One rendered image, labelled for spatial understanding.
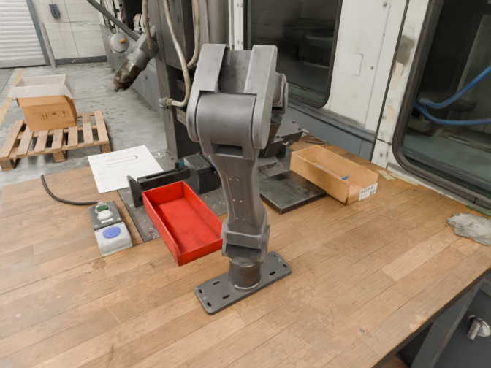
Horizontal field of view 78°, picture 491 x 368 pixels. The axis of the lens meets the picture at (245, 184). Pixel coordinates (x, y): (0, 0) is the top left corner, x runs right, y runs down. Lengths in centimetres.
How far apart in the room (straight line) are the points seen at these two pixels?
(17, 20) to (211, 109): 965
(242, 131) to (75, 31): 970
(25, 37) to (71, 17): 121
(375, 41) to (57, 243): 116
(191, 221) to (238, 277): 26
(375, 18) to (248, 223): 94
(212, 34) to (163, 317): 64
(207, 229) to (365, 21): 93
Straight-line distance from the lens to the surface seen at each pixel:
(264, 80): 36
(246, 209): 48
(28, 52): 1001
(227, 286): 63
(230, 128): 35
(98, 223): 82
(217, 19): 82
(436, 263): 80
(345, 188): 88
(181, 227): 79
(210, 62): 39
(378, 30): 125
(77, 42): 1002
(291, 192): 89
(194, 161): 92
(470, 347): 136
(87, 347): 63
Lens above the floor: 139
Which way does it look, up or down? 31 degrees down
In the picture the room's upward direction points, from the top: straight up
